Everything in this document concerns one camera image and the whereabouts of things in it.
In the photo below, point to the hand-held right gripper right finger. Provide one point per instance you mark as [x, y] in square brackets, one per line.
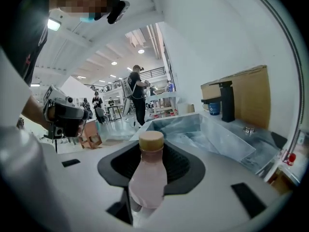
[212, 202]

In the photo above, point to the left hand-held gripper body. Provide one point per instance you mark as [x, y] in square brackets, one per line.
[67, 117]

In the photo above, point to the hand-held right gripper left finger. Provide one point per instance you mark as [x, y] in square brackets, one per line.
[79, 178]

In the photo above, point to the person's left forearm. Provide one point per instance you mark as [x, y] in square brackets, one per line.
[33, 111]

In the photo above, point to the person's left hand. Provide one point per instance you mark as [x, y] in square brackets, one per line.
[51, 112]

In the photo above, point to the red-brown wooden stool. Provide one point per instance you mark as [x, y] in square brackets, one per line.
[90, 134]

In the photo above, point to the grey chair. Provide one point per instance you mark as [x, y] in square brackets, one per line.
[101, 115]

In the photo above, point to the wooden shelf unit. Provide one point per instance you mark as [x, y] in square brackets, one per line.
[281, 184]

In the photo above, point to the small red valve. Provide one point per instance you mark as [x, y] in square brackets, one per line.
[290, 158]

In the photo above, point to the blue mug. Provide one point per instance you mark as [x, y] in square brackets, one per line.
[214, 109]

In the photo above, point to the rectangular ceiling lamp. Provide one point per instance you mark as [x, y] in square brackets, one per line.
[53, 25]

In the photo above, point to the person's black t-shirt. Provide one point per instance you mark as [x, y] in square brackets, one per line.
[21, 33]

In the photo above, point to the black balcony railing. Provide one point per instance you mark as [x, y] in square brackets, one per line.
[154, 72]

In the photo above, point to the blue face mask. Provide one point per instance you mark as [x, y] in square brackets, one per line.
[87, 19]

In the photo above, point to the black faucet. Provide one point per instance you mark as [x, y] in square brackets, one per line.
[228, 100]

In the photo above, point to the white frame table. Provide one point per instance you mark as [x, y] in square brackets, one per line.
[161, 101]

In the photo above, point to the black head-worn camera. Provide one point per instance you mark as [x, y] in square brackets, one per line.
[117, 6]

